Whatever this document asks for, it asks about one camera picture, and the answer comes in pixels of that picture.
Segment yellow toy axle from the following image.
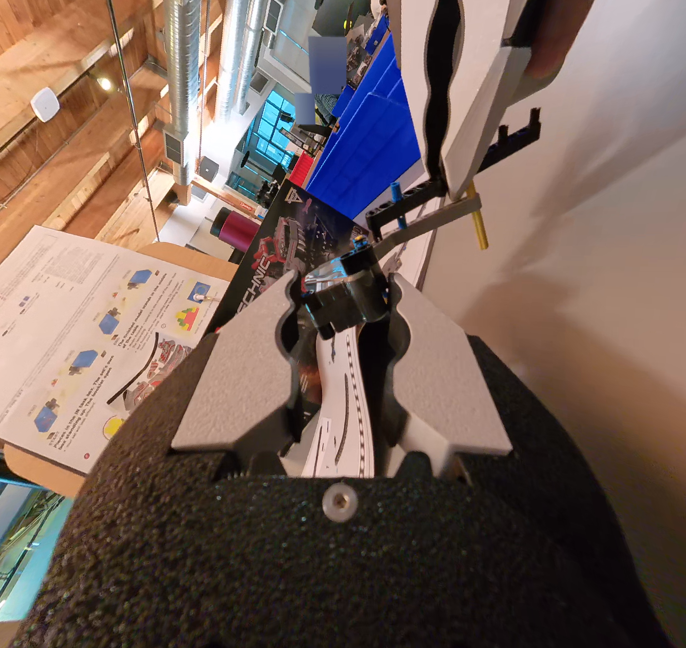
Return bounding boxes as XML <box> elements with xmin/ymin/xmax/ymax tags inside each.
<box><xmin>465</xmin><ymin>180</ymin><xmax>489</xmax><ymax>251</ymax></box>

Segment open instruction booklet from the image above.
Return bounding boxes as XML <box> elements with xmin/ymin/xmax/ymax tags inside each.
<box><xmin>279</xmin><ymin>198</ymin><xmax>446</xmax><ymax>480</ymax></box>

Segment grey toy motor assembly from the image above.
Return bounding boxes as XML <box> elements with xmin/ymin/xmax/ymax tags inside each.
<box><xmin>300</xmin><ymin>192</ymin><xmax>483</xmax><ymax>340</ymax></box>

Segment blue plastic storage bins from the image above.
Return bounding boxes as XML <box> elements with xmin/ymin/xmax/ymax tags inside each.
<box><xmin>303</xmin><ymin>31</ymin><xmax>421</xmax><ymax>220</ymax></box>

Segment person's right hand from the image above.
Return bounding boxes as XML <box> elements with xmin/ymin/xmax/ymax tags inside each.
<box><xmin>522</xmin><ymin>0</ymin><xmax>609</xmax><ymax>80</ymax></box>

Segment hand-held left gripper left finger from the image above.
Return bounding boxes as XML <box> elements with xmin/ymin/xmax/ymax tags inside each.
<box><xmin>170</xmin><ymin>269</ymin><xmax>303</xmax><ymax>464</ymax></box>

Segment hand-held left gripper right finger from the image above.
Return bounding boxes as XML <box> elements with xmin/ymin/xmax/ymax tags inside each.
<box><xmin>382</xmin><ymin>272</ymin><xmax>513</xmax><ymax>480</ymax></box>

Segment blue connector pin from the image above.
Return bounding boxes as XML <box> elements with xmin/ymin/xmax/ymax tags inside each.
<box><xmin>388</xmin><ymin>180</ymin><xmax>408</xmax><ymax>231</ymax></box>

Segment maroon tumbler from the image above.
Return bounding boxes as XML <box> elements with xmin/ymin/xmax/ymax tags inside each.
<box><xmin>212</xmin><ymin>207</ymin><xmax>263</xmax><ymax>254</ymax></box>

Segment thin metal rod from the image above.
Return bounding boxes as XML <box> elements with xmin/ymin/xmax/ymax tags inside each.
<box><xmin>98</xmin><ymin>0</ymin><xmax>161</xmax><ymax>242</ymax></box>

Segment printed instruction sheet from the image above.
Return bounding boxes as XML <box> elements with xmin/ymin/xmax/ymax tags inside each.
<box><xmin>0</xmin><ymin>224</ymin><xmax>231</xmax><ymax>474</ymax></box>

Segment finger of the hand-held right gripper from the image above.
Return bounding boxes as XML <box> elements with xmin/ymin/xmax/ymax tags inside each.
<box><xmin>384</xmin><ymin>0</ymin><xmax>446</xmax><ymax>177</ymax></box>
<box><xmin>441</xmin><ymin>0</ymin><xmax>532</xmax><ymax>201</ymax></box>

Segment long black toy beam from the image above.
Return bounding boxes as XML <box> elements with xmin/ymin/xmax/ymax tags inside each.
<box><xmin>366</xmin><ymin>108</ymin><xmax>542</xmax><ymax>241</ymax></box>

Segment large window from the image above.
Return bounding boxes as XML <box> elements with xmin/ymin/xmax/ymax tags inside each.
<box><xmin>252</xmin><ymin>90</ymin><xmax>298</xmax><ymax>158</ymax></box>

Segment white ceiling access point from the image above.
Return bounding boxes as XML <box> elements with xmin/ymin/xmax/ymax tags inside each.
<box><xmin>29</xmin><ymin>86</ymin><xmax>60</xmax><ymax>122</ymax></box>

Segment silver ventilation duct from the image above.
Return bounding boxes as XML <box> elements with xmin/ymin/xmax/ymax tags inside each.
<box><xmin>147</xmin><ymin>0</ymin><xmax>207</xmax><ymax>188</ymax></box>
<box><xmin>214</xmin><ymin>0</ymin><xmax>269</xmax><ymax>123</ymax></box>
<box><xmin>236</xmin><ymin>0</ymin><xmax>293</xmax><ymax>118</ymax></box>

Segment dark toy set box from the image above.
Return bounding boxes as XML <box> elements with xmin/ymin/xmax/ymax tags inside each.
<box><xmin>206</xmin><ymin>179</ymin><xmax>371</xmax><ymax>429</ymax></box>

